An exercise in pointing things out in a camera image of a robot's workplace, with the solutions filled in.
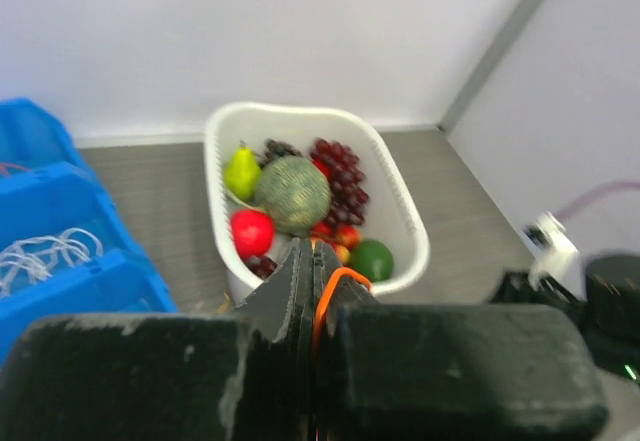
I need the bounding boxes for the small dark grape bunch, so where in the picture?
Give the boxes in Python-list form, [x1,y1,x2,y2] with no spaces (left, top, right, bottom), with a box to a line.
[245,256,278,280]

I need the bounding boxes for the white plastic fruit basket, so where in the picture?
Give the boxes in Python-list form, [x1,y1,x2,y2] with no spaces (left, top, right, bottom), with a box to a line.
[204,102,430,302]

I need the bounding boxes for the green pear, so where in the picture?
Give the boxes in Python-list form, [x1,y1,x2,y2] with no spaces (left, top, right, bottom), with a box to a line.
[224,141,262,202]

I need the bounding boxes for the green netted melon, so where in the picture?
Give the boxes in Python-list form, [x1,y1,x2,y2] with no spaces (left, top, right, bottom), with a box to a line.
[254,156,331,233]

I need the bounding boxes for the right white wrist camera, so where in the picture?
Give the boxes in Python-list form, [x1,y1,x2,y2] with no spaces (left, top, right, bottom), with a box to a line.
[524,212,579,288]

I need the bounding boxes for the red yellow cherries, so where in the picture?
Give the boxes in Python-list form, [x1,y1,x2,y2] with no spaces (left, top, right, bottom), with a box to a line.
[310,222,361,265]

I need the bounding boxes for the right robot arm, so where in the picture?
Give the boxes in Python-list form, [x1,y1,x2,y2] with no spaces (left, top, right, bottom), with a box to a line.
[488,253,639,384]

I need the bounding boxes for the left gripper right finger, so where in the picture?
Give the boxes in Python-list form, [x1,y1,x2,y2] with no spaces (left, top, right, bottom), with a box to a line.
[312,240,379,441]

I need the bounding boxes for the blue plastic compartment bin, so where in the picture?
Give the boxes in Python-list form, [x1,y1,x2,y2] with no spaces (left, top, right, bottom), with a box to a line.
[1,99,177,356]

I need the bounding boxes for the red apple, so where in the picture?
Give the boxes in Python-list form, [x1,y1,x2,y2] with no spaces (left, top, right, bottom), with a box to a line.
[230,209,275,259]

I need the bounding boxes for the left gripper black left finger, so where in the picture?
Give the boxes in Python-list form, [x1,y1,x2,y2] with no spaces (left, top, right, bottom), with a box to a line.
[234,239,313,440]

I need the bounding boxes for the dark red grape bunch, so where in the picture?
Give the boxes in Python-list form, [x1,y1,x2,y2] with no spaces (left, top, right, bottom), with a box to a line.
[309,138,370,228]

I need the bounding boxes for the green lime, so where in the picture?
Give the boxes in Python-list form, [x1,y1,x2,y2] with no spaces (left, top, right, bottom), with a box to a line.
[349,239,395,282]

